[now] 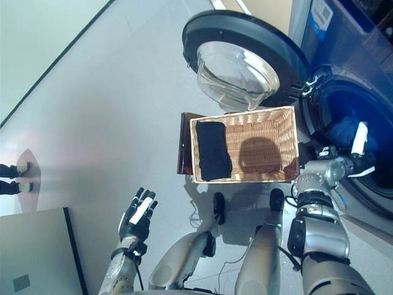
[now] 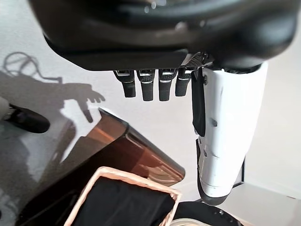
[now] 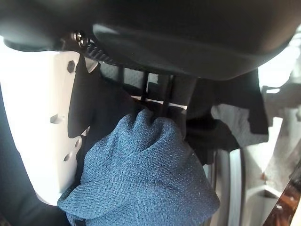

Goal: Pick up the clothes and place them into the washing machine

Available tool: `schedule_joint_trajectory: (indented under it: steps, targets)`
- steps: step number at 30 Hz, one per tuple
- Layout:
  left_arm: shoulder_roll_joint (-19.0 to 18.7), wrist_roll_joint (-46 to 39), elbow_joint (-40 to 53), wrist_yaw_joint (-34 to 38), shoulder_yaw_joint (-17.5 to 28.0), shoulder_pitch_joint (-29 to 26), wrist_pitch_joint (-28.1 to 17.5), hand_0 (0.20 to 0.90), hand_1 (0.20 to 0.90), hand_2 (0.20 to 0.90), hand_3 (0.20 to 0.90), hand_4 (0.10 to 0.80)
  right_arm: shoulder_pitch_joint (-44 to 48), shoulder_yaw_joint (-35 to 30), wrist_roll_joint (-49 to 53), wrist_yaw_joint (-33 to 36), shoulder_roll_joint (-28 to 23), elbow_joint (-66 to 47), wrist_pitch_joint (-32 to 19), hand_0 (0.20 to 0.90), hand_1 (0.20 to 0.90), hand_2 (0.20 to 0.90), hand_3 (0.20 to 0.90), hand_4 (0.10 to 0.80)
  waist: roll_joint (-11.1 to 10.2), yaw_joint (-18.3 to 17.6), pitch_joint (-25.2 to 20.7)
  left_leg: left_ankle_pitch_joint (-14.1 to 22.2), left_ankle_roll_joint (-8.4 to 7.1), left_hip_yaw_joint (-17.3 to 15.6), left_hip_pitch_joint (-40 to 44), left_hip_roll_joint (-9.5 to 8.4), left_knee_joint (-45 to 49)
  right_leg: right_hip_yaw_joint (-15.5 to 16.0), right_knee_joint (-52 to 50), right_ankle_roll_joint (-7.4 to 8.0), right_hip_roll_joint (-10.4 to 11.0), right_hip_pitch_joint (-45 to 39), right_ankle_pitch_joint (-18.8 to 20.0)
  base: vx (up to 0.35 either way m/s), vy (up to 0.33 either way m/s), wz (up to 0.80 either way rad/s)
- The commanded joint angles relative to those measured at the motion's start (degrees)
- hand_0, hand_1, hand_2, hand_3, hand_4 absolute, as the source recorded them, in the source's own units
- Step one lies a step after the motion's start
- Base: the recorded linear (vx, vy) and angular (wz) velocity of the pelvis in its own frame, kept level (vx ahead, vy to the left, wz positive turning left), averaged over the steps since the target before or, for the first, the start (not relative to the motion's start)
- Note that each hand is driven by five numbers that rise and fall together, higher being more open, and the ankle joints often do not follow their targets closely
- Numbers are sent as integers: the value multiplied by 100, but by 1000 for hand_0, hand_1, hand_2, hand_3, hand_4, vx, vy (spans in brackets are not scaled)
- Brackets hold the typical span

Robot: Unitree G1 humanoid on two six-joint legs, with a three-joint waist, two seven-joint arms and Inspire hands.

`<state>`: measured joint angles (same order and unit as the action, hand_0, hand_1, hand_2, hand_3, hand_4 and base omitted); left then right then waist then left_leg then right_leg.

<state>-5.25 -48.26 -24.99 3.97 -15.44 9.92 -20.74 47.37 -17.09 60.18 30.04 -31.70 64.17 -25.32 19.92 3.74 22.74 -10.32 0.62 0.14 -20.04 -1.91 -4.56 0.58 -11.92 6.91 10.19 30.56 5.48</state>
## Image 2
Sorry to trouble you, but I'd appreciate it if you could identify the brown acrylic stand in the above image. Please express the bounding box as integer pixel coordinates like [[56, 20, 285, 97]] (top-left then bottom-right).
[[14, 107, 186, 226]]

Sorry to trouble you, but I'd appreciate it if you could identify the white counter cabinet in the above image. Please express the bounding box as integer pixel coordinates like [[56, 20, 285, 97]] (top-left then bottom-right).
[[218, 182, 301, 226]]

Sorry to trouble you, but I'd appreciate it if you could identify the black object at left edge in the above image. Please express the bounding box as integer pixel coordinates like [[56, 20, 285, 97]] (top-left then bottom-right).
[[0, 96, 50, 134]]

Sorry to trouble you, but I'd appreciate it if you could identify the black white robot left hand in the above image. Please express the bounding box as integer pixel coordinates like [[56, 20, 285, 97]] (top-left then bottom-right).
[[28, 0, 301, 207]]

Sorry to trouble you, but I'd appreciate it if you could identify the long black garment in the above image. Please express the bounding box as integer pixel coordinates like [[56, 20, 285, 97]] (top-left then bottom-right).
[[72, 176, 176, 226]]

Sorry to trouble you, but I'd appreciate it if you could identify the rectangular wicker laundry basket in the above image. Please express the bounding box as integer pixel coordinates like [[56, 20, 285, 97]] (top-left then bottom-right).
[[63, 166, 183, 226]]

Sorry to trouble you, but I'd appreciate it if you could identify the round glass washer door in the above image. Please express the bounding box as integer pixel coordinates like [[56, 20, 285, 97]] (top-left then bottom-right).
[[159, 201, 243, 226]]

